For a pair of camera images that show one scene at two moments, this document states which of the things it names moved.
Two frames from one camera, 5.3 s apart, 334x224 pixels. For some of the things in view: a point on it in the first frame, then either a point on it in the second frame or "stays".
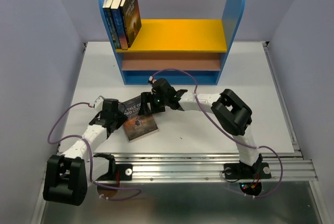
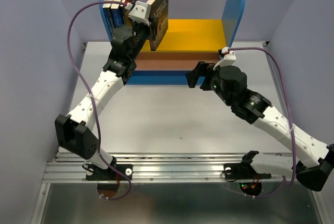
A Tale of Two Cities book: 138,126 -> 159,3
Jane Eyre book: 119,19 stays
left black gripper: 122,118 -> 151,36
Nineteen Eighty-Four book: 110,15 -> 116,10
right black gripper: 146,97 -> 201,69
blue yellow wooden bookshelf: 181,51 stays
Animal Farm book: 107,11 stays
